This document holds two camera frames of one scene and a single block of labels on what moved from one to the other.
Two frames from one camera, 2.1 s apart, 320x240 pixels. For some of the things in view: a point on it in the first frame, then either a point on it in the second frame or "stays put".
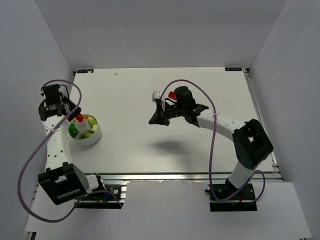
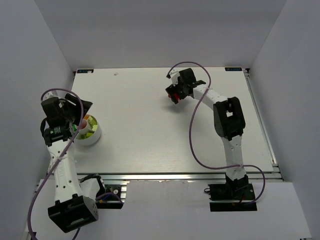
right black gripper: (164, 111) → (175, 91)
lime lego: (92, 120) stays put
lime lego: (94, 127) stays put
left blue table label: (85, 71) stays put
